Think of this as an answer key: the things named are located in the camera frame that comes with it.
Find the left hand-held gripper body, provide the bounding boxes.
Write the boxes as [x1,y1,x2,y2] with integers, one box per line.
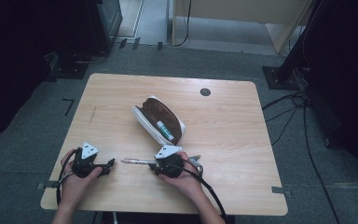
[70,141,105,179]

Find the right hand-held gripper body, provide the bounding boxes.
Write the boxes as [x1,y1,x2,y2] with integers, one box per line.
[154,144,186,179]

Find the clear pen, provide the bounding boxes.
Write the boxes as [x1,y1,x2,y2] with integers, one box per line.
[120,158,157,165]

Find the white pencil case brown lining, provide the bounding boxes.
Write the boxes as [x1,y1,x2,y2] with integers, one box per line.
[131,94,186,147]

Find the person's right hand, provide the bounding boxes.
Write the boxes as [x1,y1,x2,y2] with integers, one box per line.
[158,150,205,201]

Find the person's left hand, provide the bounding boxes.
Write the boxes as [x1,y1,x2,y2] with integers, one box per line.
[59,148,103,208]

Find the black flat stand base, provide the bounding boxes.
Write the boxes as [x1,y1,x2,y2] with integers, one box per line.
[48,60,90,80]

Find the dark curtain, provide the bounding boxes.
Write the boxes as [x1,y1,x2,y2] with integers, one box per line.
[0,0,91,147]
[301,0,358,190]

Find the black cabinet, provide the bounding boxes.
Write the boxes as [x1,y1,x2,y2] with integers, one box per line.
[85,0,124,54]

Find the black stand with square base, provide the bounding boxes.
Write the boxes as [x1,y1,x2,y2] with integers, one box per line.
[262,0,327,91]

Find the beige wooden furniture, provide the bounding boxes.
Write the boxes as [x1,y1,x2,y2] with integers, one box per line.
[171,0,312,56]

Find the left hand-held gripper cable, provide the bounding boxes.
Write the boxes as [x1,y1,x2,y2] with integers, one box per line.
[55,148,79,207]

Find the hand-held gripper cable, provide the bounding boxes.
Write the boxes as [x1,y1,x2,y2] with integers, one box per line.
[167,159,228,221]
[55,148,79,207]

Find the right hand-held gripper cable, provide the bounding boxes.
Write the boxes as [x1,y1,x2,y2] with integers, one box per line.
[167,159,228,221]

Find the black hanging cable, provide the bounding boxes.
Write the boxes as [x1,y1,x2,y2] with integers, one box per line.
[172,0,193,49]

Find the black floor cables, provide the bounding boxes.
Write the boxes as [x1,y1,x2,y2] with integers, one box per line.
[261,89,343,224]

